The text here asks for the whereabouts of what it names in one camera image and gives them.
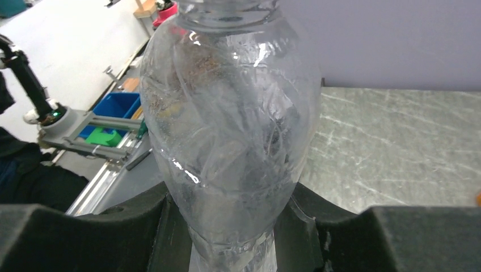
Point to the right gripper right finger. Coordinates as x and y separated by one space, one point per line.
313 234

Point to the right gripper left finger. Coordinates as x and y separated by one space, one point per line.
144 233

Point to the clear water bottle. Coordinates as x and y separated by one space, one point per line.
230 93

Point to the green plastic block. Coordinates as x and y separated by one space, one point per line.
104 137

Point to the blue storage bin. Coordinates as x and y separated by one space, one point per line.
117 104

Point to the aluminium rail frame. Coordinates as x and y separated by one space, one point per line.
105 178

